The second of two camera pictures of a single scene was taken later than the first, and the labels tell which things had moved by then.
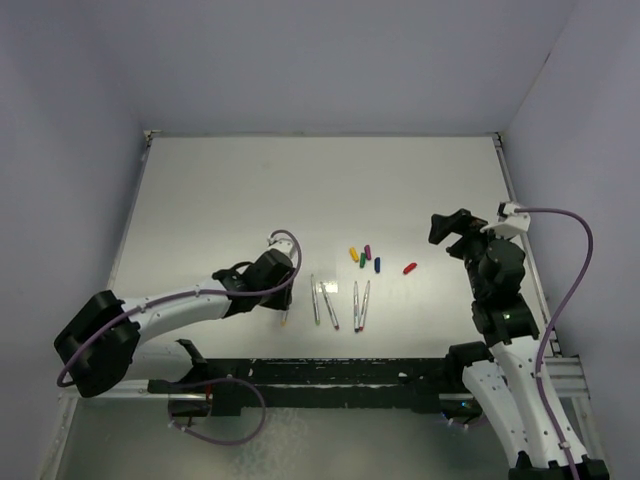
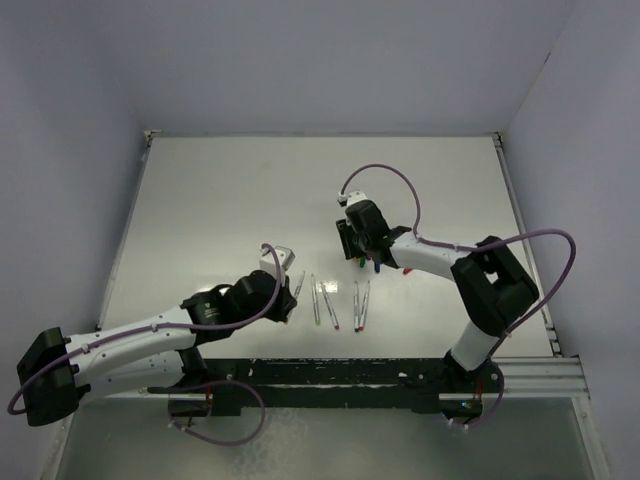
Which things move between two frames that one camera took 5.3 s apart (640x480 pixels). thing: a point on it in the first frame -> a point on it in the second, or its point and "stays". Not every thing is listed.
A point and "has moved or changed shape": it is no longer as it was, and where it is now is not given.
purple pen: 329,307 stays
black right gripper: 443,225 -> 345,229
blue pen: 356,308 stays
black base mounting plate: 429,385 stays
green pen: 315,301 stays
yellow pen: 283,323 has moved or changed shape
